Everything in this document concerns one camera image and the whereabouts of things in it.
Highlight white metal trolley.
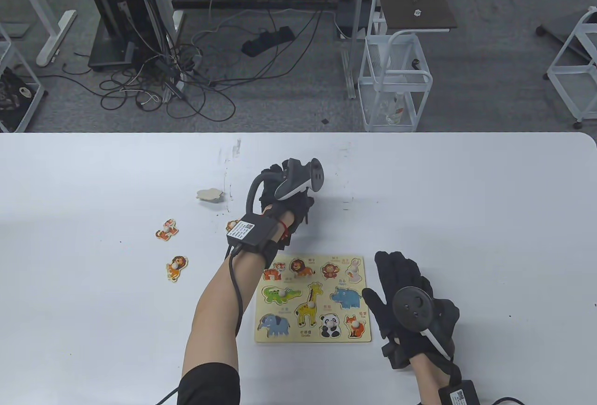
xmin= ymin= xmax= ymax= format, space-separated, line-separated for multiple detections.
xmin=357 ymin=0 xmax=433 ymax=133
xmin=0 ymin=23 xmax=46 ymax=134
xmin=545 ymin=6 xmax=597 ymax=129

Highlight dark patterned bag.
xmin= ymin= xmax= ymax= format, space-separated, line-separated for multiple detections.
xmin=0 ymin=67 xmax=38 ymax=133

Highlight black forearm box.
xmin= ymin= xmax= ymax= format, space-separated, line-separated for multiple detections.
xmin=437 ymin=379 xmax=481 ymax=405
xmin=226 ymin=214 xmax=283 ymax=269

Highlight black chair leg with caster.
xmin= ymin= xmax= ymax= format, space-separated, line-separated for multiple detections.
xmin=535 ymin=23 xmax=589 ymax=62

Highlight tiger puzzle piece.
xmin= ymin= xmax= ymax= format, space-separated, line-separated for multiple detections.
xmin=155 ymin=219 xmax=179 ymax=241

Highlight thin black cable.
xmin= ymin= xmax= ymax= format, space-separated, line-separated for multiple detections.
xmin=156 ymin=244 xmax=244 ymax=405

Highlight wooden animal puzzle frame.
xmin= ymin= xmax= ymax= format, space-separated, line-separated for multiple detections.
xmin=254 ymin=255 xmax=373 ymax=343

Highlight person's right hand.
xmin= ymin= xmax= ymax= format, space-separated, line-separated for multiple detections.
xmin=361 ymin=251 xmax=461 ymax=364

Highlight lion puzzle piece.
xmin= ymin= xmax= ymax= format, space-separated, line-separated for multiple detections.
xmin=166 ymin=256 xmax=189 ymax=283

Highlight person's left hand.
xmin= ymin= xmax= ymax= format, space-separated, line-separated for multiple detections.
xmin=259 ymin=159 xmax=319 ymax=239

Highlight white power strip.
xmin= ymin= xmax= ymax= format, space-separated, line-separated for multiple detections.
xmin=161 ymin=76 xmax=187 ymax=103

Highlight clear spray bottle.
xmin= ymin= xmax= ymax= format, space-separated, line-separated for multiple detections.
xmin=386 ymin=93 xmax=405 ymax=126

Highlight black power strip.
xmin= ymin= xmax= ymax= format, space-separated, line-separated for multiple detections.
xmin=241 ymin=26 xmax=296 ymax=58

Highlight person's right forearm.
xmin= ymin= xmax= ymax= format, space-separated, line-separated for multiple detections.
xmin=410 ymin=356 xmax=451 ymax=405

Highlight tangle of black cables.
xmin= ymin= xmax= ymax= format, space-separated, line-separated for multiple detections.
xmin=61 ymin=27 xmax=237 ymax=123

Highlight black grey hand controller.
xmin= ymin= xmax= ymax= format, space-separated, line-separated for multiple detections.
xmin=247 ymin=158 xmax=325 ymax=214
xmin=391 ymin=287 xmax=460 ymax=362

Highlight green crocodile puzzle piece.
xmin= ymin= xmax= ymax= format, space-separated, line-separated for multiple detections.
xmin=262 ymin=286 xmax=303 ymax=306

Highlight giraffe puzzle piece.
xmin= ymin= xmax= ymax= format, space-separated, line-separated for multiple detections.
xmin=295 ymin=281 xmax=324 ymax=326

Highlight panda puzzle piece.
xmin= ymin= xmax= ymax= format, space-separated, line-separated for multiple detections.
xmin=320 ymin=314 xmax=342 ymax=338

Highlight black sleeve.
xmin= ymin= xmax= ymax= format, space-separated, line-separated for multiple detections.
xmin=176 ymin=362 xmax=241 ymax=405

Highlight person's left forearm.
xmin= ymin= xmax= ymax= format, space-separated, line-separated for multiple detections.
xmin=182 ymin=205 xmax=280 ymax=378

